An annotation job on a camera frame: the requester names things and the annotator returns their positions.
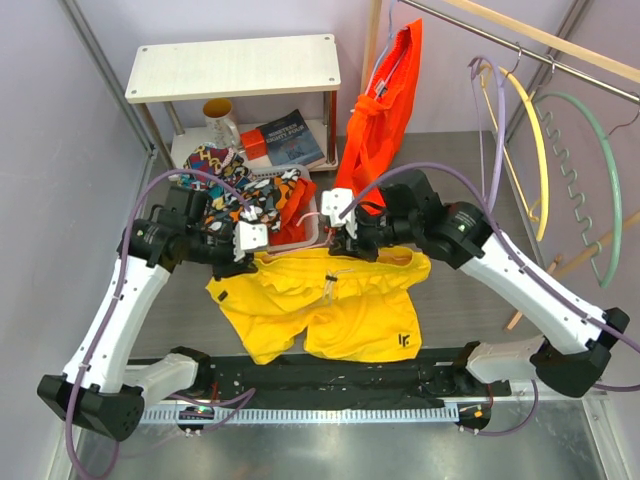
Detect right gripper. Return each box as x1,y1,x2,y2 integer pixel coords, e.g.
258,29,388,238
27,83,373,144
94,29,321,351
330,206,420,262

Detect yellow shorts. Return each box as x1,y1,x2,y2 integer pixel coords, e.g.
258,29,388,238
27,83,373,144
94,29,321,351
206,246,432,365

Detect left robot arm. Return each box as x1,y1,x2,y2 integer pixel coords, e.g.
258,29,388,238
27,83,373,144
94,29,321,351
37,186,255,442

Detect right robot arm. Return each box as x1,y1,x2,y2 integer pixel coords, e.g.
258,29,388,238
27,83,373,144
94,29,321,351
321,164,629,398

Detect black orange white patterned shorts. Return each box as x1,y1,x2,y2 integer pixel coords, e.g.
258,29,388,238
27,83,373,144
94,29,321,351
204,168,301,233

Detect orange shorts in basket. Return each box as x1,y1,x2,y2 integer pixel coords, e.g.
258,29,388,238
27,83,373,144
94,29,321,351
269,178,316,246

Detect colourful letter patterned shorts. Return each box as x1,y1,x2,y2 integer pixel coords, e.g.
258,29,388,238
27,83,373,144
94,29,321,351
178,142,254,211

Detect orange shorts on hanger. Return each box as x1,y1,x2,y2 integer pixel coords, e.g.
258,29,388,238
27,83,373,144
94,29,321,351
334,19,423,194

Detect purple hanger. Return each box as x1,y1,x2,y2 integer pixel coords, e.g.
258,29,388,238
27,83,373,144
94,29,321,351
468,55,506,211

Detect green wavy hanger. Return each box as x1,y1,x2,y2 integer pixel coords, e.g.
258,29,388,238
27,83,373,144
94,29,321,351
532,92,623,289

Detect yellow hanger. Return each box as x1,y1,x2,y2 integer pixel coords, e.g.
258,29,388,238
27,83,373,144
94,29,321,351
499,67,550,242

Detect light blue hanger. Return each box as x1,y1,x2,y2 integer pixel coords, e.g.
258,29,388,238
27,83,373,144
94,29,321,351
365,0,405,99

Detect white laundry basket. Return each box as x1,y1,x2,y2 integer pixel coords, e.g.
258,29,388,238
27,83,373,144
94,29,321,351
253,166,318,252

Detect dark blue book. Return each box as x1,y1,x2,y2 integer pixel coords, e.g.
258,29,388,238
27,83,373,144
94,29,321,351
258,109,324,166

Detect orange cube box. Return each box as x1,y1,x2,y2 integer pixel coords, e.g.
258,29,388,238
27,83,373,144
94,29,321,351
240,128,267,160

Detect white yellow mug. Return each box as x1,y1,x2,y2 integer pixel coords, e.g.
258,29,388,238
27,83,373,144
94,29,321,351
202,98,241,149

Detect white two-tier shelf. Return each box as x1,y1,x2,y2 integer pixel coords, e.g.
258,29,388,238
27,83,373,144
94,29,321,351
125,33,341,172

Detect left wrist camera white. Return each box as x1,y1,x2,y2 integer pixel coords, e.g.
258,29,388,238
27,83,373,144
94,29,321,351
234,207,268,251

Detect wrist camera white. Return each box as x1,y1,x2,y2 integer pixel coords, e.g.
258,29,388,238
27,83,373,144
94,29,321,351
234,207,268,251
320,188,357,239

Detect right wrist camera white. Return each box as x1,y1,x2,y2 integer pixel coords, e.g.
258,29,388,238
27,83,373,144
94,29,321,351
320,188,357,239

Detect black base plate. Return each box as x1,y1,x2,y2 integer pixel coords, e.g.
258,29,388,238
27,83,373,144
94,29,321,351
187,348,512,410

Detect white slotted cable duct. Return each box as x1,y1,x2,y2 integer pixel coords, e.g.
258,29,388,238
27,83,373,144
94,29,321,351
140,403,459,426

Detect metal clothes rail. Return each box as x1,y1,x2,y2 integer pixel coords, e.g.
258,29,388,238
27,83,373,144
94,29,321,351
403,1,639,106

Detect wooden rack frame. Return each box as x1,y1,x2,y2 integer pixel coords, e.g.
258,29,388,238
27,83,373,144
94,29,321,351
360,0,640,331

